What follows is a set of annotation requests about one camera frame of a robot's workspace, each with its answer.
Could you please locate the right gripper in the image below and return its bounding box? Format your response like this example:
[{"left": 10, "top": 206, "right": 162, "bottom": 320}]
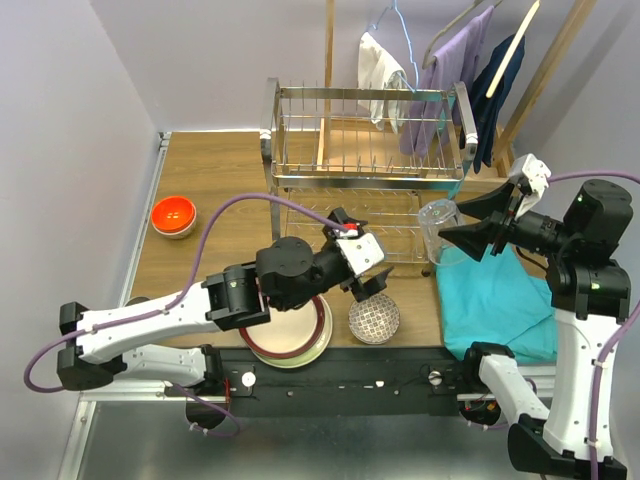
[{"left": 439, "top": 176, "right": 579, "bottom": 261}]

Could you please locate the clear plastic cup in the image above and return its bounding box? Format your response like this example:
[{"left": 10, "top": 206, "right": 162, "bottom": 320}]
[{"left": 418, "top": 199, "right": 467, "bottom": 267}]

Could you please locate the metal two-tier dish rack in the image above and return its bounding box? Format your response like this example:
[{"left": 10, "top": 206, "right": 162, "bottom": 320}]
[{"left": 259, "top": 78, "right": 478, "bottom": 270}]

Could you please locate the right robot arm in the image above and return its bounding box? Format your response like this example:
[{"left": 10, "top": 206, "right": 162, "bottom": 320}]
[{"left": 441, "top": 179, "right": 638, "bottom": 479}]

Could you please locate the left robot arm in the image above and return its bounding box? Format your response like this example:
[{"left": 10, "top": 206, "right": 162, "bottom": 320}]
[{"left": 56, "top": 208, "right": 389, "bottom": 395}]

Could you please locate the wooden clothes rack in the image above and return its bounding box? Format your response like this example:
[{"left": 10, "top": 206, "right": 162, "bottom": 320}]
[{"left": 316, "top": 1, "right": 597, "bottom": 175}]

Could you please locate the patterned small bowl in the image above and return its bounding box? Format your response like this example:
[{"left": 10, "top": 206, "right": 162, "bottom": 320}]
[{"left": 348, "top": 293, "right": 400, "bottom": 345}]

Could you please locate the pale green plate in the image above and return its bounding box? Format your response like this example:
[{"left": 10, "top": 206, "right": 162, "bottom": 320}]
[{"left": 250, "top": 296, "right": 333, "bottom": 370}]

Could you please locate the teal cloth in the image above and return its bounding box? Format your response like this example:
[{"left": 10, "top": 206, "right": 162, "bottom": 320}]
[{"left": 435, "top": 248, "right": 558, "bottom": 364}]

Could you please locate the red rimmed white plate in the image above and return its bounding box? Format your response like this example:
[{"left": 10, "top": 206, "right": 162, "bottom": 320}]
[{"left": 239, "top": 295, "right": 326, "bottom": 360}]

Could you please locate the navy blue garment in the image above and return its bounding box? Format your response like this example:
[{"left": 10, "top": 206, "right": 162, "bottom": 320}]
[{"left": 469, "top": 35, "right": 525, "bottom": 174}]

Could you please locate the lavender towel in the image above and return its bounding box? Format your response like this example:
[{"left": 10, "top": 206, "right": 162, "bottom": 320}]
[{"left": 399, "top": 6, "right": 496, "bottom": 158}]

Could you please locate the wooden hanger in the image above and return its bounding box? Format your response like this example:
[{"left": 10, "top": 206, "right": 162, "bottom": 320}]
[{"left": 485, "top": 0, "right": 543, "bottom": 99}]

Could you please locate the grey hanger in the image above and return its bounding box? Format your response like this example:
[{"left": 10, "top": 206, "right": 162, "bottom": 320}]
[{"left": 421, "top": 1, "right": 502, "bottom": 70}]

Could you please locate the white cloth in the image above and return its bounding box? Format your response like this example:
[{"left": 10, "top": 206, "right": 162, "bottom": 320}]
[{"left": 357, "top": 32, "right": 408, "bottom": 134}]

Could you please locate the orange bowl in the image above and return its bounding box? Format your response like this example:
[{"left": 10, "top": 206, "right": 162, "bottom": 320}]
[{"left": 151, "top": 195, "right": 197, "bottom": 239}]

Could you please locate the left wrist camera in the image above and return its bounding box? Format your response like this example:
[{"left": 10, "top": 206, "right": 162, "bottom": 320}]
[{"left": 335, "top": 229, "right": 386, "bottom": 277}]

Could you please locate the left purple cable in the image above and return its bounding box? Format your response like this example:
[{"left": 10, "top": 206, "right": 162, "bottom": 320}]
[{"left": 22, "top": 192, "right": 361, "bottom": 439}]

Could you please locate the purple cable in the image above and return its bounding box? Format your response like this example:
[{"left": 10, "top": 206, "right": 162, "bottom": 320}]
[
  {"left": 22, "top": 192, "right": 361, "bottom": 439},
  {"left": 464, "top": 169, "right": 640, "bottom": 480}
]

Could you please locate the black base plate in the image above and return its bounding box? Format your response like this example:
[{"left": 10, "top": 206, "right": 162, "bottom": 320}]
[{"left": 192, "top": 346, "right": 498, "bottom": 417}]

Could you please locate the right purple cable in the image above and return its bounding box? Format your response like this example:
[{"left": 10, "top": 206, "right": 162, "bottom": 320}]
[{"left": 464, "top": 169, "right": 640, "bottom": 480}]

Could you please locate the blue wire hanger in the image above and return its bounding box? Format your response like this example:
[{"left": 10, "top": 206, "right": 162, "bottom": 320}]
[{"left": 365, "top": 0, "right": 420, "bottom": 92}]

